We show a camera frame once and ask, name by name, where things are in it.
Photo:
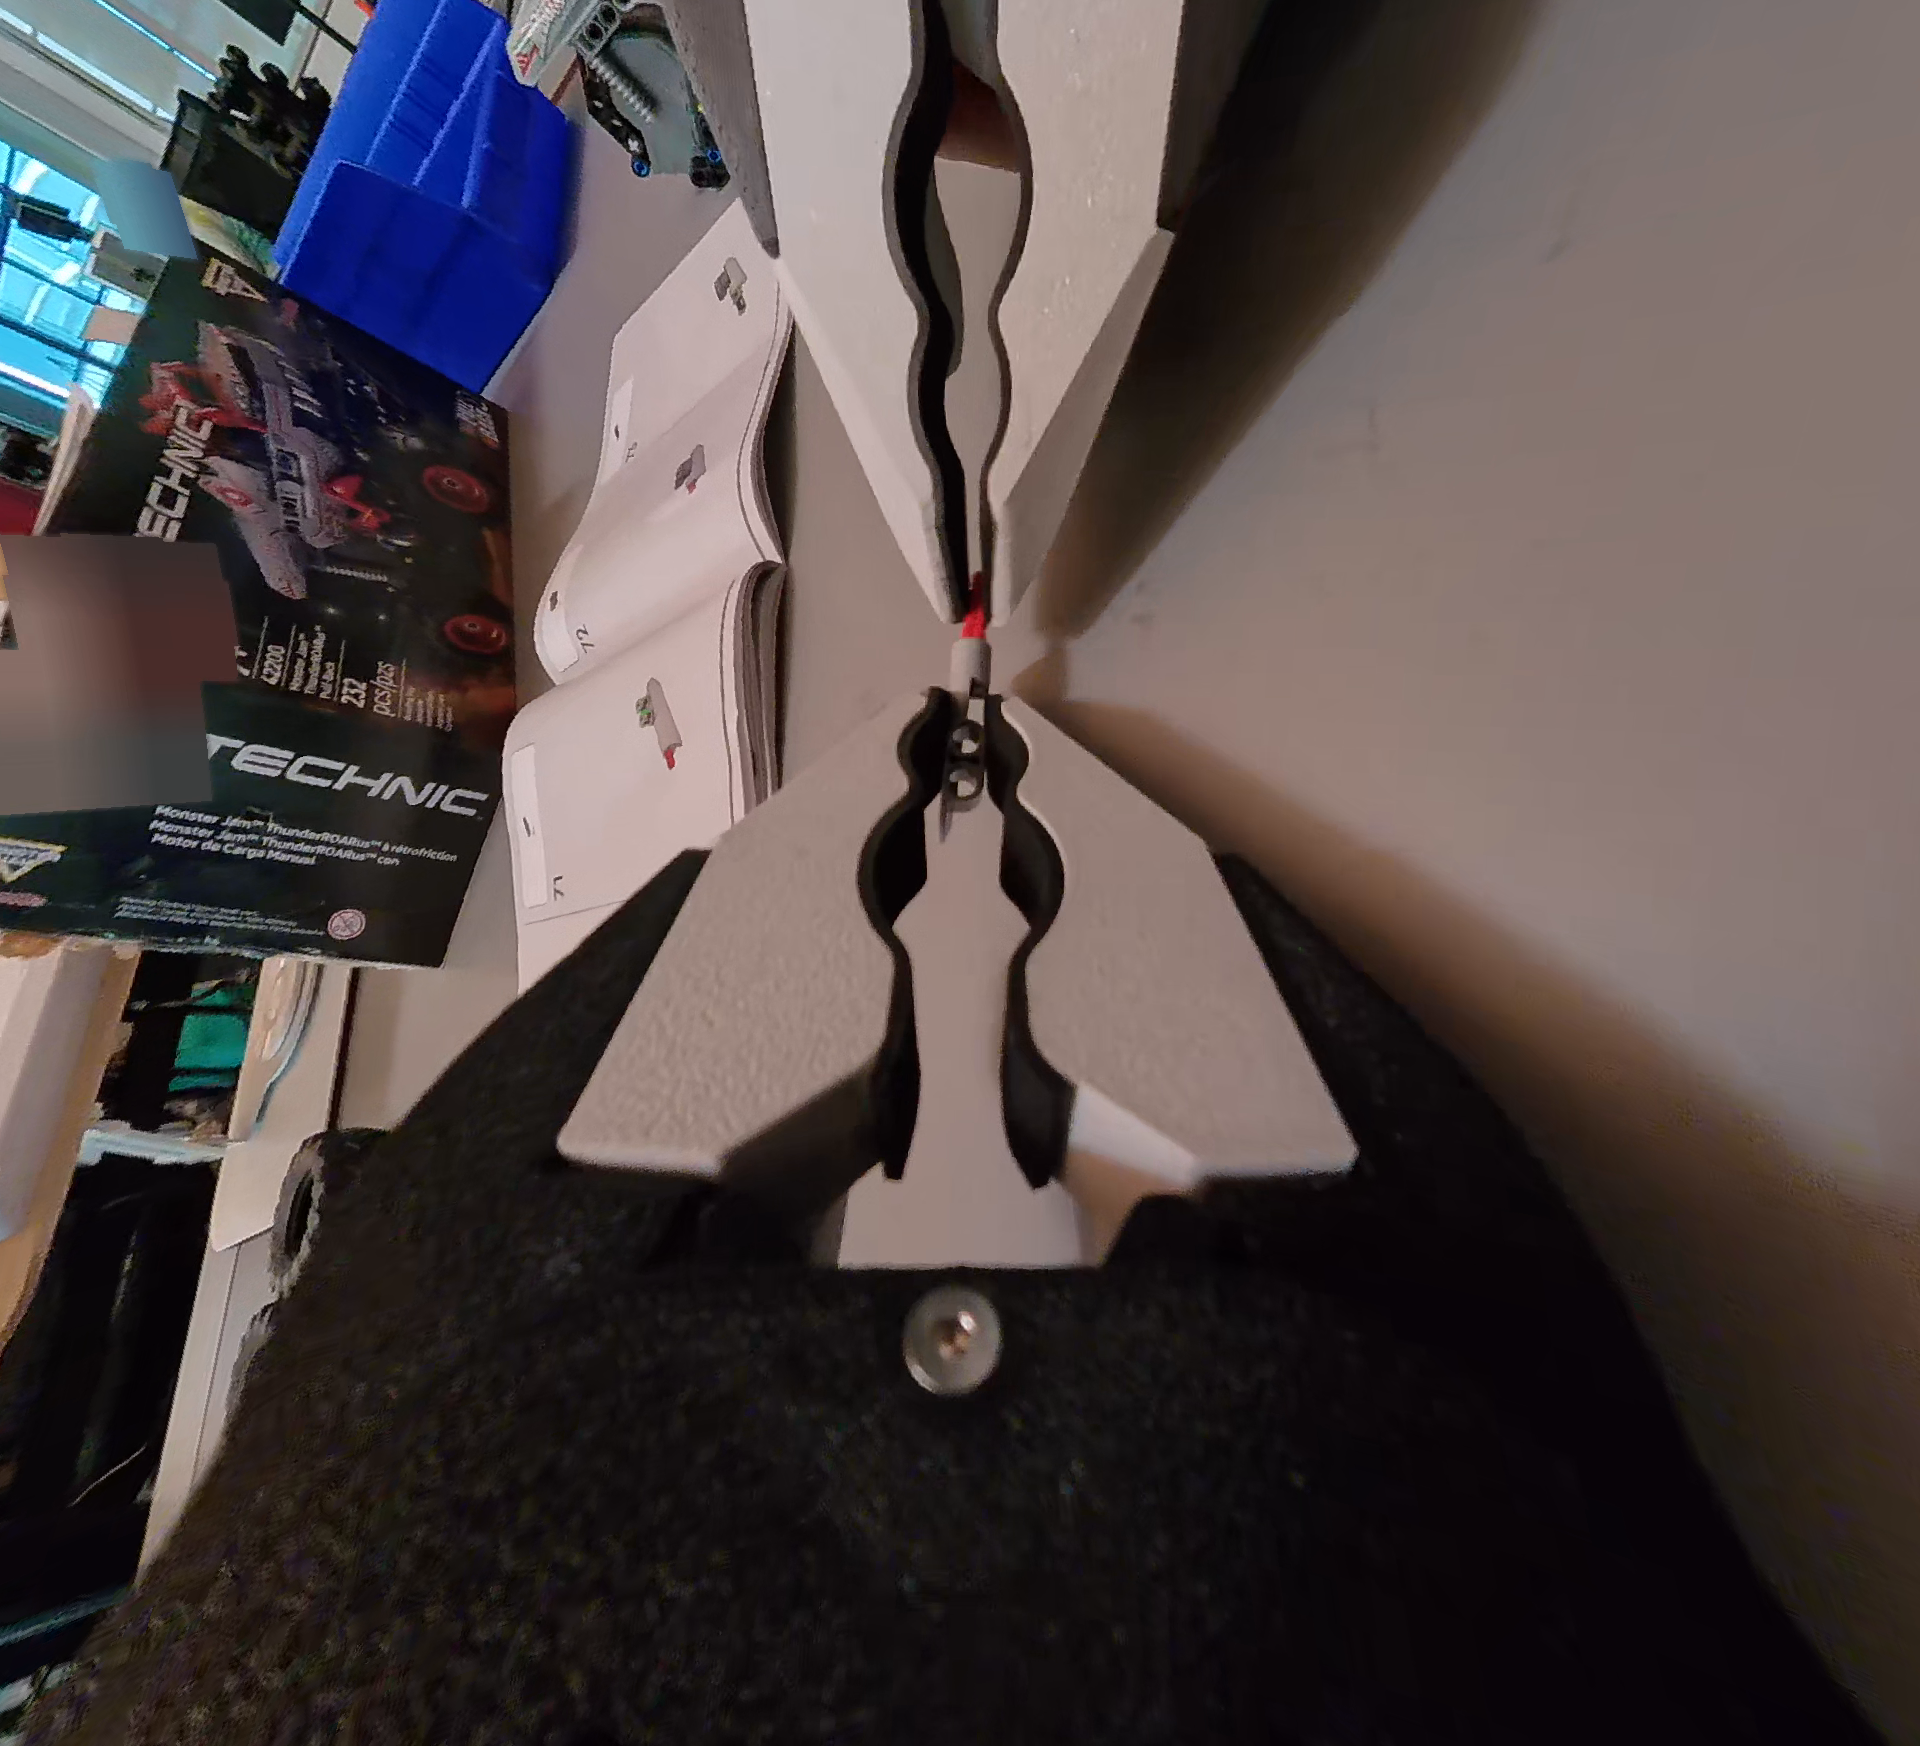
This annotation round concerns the blue plastic bin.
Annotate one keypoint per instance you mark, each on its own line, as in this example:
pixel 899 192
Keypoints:
pixel 434 51
pixel 434 276

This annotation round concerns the red toy axle pin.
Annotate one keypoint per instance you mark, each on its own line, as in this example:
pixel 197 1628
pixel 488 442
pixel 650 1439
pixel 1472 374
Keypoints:
pixel 977 611

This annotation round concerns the grey toy connector piece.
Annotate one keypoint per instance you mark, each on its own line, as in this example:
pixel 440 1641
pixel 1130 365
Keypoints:
pixel 971 661

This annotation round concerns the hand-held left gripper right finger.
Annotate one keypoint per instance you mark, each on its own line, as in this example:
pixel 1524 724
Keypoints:
pixel 1185 1027

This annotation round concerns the black toy set box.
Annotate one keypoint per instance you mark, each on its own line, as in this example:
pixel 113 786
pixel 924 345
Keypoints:
pixel 374 667

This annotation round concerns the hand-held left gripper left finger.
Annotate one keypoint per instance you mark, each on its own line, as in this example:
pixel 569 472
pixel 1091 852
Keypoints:
pixel 734 1027

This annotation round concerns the open instruction booklet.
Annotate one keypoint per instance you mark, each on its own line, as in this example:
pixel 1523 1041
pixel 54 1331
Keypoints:
pixel 646 756

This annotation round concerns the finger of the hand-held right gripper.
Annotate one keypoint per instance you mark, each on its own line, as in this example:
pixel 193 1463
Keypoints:
pixel 1109 97
pixel 825 125

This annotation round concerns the white sign stand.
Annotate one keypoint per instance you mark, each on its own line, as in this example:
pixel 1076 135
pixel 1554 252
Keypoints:
pixel 278 1041

